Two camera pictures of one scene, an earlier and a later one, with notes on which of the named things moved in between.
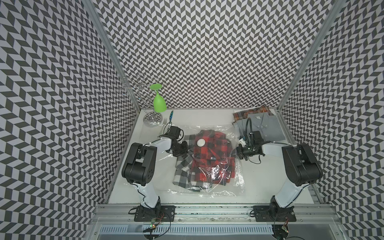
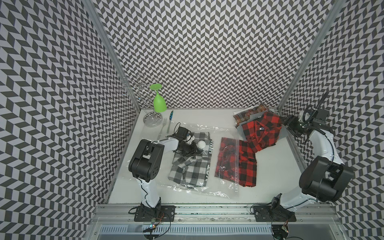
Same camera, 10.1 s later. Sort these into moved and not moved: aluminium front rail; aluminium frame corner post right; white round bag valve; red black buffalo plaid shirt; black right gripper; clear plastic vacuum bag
Moved: black right gripper; red black buffalo plaid shirt
Not moved: aluminium front rail; clear plastic vacuum bag; white round bag valve; aluminium frame corner post right
